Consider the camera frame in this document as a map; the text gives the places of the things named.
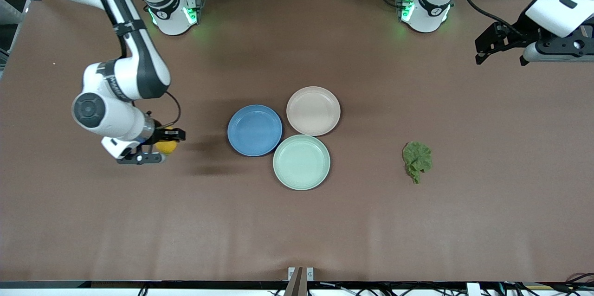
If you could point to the green lettuce leaf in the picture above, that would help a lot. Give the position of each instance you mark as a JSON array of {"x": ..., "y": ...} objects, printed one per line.
[{"x": 417, "y": 157}]

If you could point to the pale green plate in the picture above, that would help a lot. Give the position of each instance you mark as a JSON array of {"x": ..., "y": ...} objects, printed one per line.
[{"x": 301, "y": 162}]

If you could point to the blue plate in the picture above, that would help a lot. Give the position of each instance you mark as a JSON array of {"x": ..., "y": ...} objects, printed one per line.
[{"x": 254, "y": 130}]

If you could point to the beige plate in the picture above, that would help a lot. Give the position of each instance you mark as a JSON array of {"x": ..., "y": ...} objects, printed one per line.
[{"x": 313, "y": 110}]

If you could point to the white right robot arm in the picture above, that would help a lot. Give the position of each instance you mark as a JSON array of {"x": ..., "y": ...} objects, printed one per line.
[{"x": 116, "y": 115}]

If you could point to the metal bracket with brown bar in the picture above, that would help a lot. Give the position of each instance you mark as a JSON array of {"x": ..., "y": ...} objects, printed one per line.
[{"x": 300, "y": 279}]

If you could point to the yellow lemon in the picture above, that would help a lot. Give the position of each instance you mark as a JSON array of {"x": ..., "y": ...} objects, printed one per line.
[{"x": 166, "y": 148}]

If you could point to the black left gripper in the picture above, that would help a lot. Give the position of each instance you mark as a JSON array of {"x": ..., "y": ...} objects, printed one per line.
[{"x": 520, "y": 29}]

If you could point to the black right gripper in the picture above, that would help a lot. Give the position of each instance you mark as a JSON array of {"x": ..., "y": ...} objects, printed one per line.
[{"x": 160, "y": 134}]

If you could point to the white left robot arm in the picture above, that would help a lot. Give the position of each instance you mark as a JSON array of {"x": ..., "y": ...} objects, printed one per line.
[{"x": 561, "y": 3}]

